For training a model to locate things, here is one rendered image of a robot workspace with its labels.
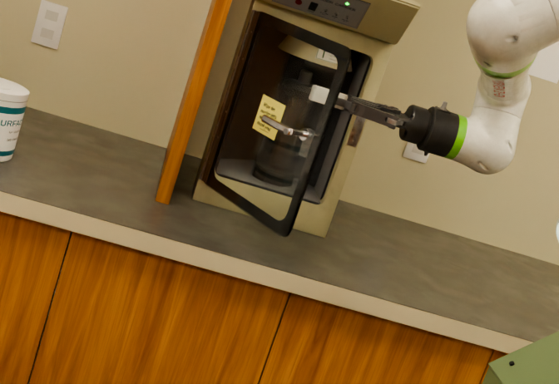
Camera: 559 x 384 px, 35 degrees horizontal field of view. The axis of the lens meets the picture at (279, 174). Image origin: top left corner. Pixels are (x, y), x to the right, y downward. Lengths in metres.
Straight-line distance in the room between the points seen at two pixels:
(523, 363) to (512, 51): 0.48
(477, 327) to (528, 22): 0.71
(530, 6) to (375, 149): 1.12
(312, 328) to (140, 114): 0.86
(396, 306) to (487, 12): 0.67
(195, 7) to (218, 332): 0.92
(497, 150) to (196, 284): 0.66
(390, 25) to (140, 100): 0.79
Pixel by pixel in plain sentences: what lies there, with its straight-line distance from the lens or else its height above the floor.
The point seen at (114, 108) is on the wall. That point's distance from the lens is 2.43.
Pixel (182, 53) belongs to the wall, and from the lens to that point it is 2.39.
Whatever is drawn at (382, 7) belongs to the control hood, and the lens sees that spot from 1.89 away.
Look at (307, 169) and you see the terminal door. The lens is 1.75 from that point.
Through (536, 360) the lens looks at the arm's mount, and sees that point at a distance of 1.43.
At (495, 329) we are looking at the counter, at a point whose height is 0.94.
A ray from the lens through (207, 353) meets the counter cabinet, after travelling 1.87.
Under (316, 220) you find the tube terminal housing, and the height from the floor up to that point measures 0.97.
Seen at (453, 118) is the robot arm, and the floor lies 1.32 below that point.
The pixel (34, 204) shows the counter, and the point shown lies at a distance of 1.75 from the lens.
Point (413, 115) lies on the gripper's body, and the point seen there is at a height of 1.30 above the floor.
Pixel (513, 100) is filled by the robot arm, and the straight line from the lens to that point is 1.83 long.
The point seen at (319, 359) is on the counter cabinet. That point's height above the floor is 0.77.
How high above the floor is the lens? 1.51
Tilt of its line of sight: 13 degrees down
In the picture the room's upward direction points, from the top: 19 degrees clockwise
